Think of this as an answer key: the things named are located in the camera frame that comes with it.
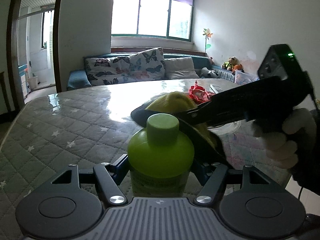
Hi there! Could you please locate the blue white cabinet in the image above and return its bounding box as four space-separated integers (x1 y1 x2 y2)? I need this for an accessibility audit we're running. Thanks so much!
18 64 30 99

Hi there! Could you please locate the small flat box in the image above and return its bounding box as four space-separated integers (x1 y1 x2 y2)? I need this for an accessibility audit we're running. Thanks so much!
209 84 223 94

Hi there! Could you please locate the colourful pinwheel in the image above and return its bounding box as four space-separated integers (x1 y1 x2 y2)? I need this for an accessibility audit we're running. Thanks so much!
203 28 213 54

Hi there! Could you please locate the green plastic bottle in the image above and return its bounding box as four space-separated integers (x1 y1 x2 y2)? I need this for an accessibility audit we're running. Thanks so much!
127 113 195 197

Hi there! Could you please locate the yellow grey cleaning cloth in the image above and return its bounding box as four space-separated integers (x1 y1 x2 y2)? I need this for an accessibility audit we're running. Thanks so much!
130 90 226 165

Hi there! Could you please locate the grey quilted star tablecloth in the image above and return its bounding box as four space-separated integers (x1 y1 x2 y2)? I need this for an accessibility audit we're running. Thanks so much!
0 77 293 240

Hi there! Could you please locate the right hand white glove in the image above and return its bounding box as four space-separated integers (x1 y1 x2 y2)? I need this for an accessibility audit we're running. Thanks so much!
252 108 317 169

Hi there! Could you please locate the white cushion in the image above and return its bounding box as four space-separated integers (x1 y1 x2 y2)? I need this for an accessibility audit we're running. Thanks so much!
164 57 199 80

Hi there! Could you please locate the teal sofa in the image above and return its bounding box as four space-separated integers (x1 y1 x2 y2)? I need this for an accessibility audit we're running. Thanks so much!
67 47 235 90

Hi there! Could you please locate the large butterfly print pillow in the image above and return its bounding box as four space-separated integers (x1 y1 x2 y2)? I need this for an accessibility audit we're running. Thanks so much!
85 56 136 86

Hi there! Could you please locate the clear plastic storage box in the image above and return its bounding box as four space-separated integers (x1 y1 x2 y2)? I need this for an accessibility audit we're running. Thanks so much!
234 70 259 85

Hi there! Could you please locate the plush teddy bear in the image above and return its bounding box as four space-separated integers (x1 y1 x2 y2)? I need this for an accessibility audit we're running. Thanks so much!
221 56 244 75

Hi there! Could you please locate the red plastic bag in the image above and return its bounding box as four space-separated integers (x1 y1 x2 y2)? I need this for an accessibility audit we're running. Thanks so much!
188 81 216 105

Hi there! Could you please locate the white bucket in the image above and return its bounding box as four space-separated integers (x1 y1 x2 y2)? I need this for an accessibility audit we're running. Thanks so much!
28 76 38 91

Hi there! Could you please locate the round induction cooktop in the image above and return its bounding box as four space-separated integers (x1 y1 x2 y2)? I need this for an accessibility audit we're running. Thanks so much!
208 121 241 135

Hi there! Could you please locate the black white plush toy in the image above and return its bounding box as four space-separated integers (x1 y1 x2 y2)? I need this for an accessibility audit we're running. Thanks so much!
200 67 219 78

